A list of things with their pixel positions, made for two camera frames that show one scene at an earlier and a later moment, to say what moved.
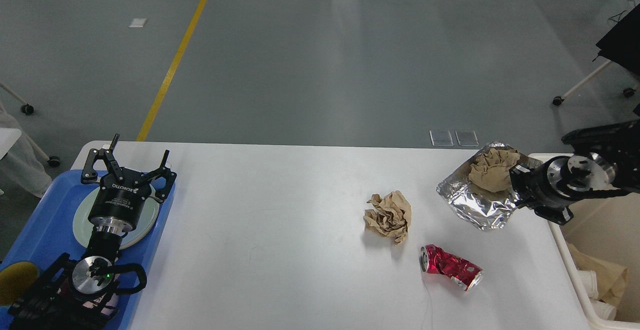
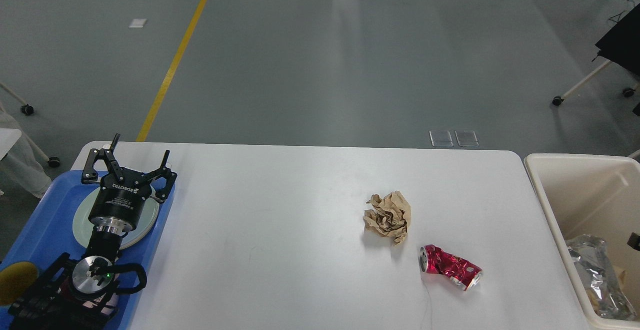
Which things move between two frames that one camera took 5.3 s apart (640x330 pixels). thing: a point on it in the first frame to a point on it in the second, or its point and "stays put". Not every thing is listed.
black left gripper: x=122 y=195 stays put
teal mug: x=16 y=279 stays put
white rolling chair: x=628 y=92 stays put
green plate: x=82 y=229 stays put
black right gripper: x=548 y=188 to x=634 y=241
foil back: x=473 y=203 to x=600 y=277
